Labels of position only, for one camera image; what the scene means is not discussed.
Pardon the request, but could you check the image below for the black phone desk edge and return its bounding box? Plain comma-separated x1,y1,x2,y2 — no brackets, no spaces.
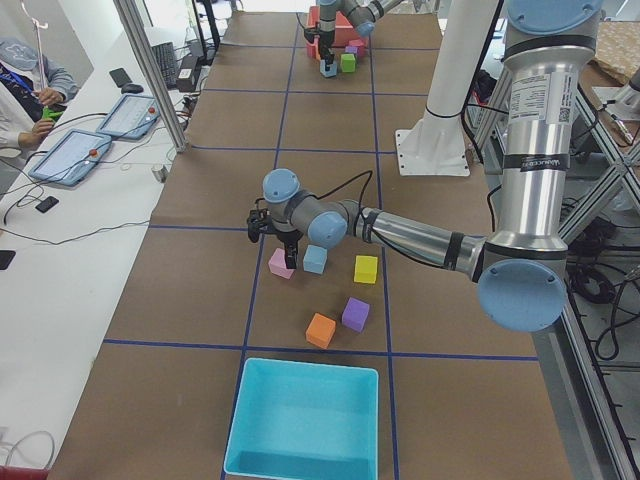
0,250,16,271

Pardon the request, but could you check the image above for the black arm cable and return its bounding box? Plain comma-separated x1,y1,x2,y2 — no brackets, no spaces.
319,170,504,236

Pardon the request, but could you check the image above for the teach pendant tablet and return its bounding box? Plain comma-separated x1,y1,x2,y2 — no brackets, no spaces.
28,129,112,187
96,94,159,140

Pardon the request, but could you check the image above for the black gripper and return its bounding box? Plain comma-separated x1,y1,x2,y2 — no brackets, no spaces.
318,29,335,69
274,229,302,270

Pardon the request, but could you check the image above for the magenta foam block far side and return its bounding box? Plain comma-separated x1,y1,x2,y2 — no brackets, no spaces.
306,41,320,60

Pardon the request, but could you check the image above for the pink foam block near left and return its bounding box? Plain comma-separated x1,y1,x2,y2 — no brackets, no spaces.
268,248,295,279

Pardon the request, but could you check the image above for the light blue plastic bin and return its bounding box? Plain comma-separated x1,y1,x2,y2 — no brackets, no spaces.
224,358,379,479

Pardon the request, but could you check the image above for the black keyboard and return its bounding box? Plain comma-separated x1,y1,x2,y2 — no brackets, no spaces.
151,42,178,89

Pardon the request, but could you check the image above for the green foam block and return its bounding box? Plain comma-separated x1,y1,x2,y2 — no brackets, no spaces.
340,53,357,73

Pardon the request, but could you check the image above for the black computer mouse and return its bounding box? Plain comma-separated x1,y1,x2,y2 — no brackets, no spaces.
121,83,144,94

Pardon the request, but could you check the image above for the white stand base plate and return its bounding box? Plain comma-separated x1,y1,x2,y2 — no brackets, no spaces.
394,112,470,177

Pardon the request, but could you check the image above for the yellow foam block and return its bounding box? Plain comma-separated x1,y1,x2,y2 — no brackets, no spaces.
353,255,378,285

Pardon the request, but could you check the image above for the black smartphone near tablets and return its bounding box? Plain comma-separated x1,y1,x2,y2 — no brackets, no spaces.
35,196,59,213

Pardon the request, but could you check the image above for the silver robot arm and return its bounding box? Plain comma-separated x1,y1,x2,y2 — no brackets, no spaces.
314,0,401,71
247,1,602,332

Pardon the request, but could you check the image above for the black phone far desk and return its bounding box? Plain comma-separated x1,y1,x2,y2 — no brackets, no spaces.
109,68,131,88

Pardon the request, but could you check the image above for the seated person in white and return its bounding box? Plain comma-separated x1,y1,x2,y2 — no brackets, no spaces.
1,37,79,160

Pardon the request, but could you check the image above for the near teach pendant tablet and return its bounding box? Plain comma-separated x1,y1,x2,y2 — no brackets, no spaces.
28,129,112,187

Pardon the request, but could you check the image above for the aluminium frame post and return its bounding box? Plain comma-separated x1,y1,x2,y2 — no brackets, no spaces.
113,0,187,153

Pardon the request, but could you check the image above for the red plastic bin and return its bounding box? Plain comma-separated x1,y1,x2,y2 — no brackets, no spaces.
304,5,369,48

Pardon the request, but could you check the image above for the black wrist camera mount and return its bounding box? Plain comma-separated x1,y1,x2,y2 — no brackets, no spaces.
300,22,319,44
246,198,275,243

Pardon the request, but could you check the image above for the far teach pendant tablet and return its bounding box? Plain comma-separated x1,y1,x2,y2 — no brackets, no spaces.
96,94,159,140

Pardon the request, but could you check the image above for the small metal cylinder weight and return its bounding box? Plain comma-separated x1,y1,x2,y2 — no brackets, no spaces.
151,165,168,183

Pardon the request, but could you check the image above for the orange foam block near bin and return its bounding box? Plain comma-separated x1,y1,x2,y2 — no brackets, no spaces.
305,313,336,349

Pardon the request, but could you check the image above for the purple foam block near bin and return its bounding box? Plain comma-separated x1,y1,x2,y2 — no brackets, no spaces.
341,297,370,332

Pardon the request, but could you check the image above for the white camera stand post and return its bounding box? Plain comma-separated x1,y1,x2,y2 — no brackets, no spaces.
424,0,504,120

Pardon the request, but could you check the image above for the light blue block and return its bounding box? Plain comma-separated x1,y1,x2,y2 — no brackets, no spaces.
320,59,338,78
303,245,328,275

